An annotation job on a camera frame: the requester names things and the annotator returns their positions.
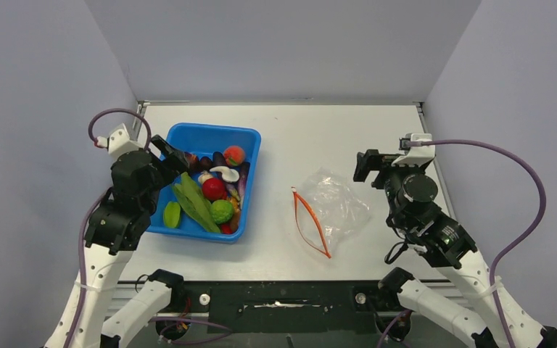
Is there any fake red chili pepper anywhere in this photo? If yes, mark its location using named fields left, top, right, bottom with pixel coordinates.
left=220, top=223, right=234, bottom=235

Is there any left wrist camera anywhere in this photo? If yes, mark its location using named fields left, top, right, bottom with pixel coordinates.
left=94, top=123, right=143, bottom=160

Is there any small fake white mushroom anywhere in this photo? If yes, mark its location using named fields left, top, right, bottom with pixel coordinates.
left=197, top=171, right=214, bottom=186

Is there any fake purple eggplant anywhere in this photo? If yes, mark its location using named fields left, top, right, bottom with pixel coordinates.
left=212, top=152, right=228, bottom=167
left=237, top=162, right=250, bottom=206

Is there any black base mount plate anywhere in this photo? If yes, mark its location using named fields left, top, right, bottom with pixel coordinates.
left=152, top=281, right=402, bottom=339

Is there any orange fake corn piece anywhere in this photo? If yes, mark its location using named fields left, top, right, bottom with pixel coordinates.
left=227, top=196, right=241, bottom=212

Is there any small dark fake fig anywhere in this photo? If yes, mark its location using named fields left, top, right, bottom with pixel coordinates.
left=199, top=156, right=214, bottom=171

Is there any green fake bumpy vegetable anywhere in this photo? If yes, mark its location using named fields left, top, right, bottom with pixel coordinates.
left=210, top=199, right=235, bottom=225

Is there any blue plastic bin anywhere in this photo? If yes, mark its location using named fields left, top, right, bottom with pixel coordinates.
left=148, top=123, right=261, bottom=244

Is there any green fake leafy vegetable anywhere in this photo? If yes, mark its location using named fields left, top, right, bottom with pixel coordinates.
left=172, top=172, right=220, bottom=233

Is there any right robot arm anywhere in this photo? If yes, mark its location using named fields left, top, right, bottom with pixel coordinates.
left=353, top=149, right=557, bottom=347

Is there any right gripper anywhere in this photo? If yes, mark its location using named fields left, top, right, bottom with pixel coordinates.
left=354, top=147, right=426, bottom=227

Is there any fake peach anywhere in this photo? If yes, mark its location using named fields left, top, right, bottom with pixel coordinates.
left=223, top=146, right=246, bottom=167

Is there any fake dark plum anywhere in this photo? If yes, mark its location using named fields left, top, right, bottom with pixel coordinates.
left=185, top=152, right=201, bottom=174

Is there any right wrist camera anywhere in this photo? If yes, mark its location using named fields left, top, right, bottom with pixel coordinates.
left=392, top=133, right=436, bottom=167

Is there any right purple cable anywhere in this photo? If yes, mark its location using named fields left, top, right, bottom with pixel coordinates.
left=405, top=139, right=548, bottom=348

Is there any green fake lime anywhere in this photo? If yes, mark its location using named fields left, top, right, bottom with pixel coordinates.
left=162, top=201, right=181, bottom=228

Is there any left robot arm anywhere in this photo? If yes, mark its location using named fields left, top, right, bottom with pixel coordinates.
left=45, top=135, right=188, bottom=347

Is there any white fake garlic piece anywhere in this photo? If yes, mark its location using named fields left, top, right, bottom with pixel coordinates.
left=210, top=166, right=240, bottom=183

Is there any clear zip top bag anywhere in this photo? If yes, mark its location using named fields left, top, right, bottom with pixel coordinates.
left=291, top=167, right=371, bottom=259

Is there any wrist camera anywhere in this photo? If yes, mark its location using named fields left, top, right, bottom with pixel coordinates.
left=94, top=123, right=143, bottom=160
left=392, top=133, right=436, bottom=167

